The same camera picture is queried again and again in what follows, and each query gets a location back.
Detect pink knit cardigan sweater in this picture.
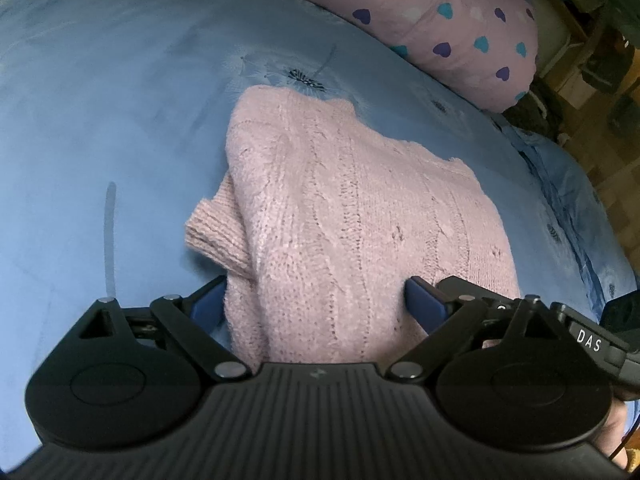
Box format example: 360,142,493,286
184,85,523,366

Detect pink heart-patterned pillow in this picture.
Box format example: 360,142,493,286
227,0,540,113

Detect dark bag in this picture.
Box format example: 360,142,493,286
580,35,634,94

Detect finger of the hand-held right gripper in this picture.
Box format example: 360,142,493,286
435,274,522,311

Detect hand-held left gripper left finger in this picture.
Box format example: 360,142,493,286
70,275,252,382

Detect blue floral bedsheet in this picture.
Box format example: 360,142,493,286
0,0,640,411

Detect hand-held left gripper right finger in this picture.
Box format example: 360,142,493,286
390,276,567,382

